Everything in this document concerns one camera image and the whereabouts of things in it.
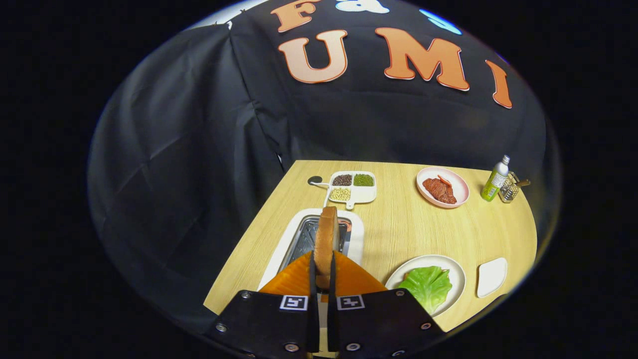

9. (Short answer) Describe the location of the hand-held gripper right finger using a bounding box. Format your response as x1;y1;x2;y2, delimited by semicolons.
326;251;445;357

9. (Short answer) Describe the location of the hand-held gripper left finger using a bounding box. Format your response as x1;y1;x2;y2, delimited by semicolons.
204;251;319;357

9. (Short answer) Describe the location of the green lettuce leaf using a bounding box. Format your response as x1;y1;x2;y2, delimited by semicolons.
397;266;453;315

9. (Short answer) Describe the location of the toasted bread slice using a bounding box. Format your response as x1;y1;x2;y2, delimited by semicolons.
314;206;341;291

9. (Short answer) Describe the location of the white toaster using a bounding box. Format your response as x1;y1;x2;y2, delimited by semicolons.
258;208;365;292

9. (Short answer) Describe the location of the white round plate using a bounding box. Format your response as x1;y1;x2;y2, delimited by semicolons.
385;255;467;318

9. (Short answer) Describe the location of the white square plate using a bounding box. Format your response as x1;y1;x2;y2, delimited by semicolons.
477;257;508;299

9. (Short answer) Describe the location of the white divided tray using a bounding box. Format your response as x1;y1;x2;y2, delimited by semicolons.
323;171;377;210

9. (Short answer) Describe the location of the brown meat piece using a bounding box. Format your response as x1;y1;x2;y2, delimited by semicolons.
423;178;458;205

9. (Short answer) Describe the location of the pink round plate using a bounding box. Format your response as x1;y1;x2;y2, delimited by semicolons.
416;167;470;208

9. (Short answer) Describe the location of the green label bottle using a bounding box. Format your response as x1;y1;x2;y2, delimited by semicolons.
480;155;511;202

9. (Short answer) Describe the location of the black backdrop cloth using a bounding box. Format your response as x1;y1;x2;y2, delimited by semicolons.
87;0;561;335

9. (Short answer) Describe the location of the wire mesh utensil holder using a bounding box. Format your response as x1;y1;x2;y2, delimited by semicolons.
499;171;521;203

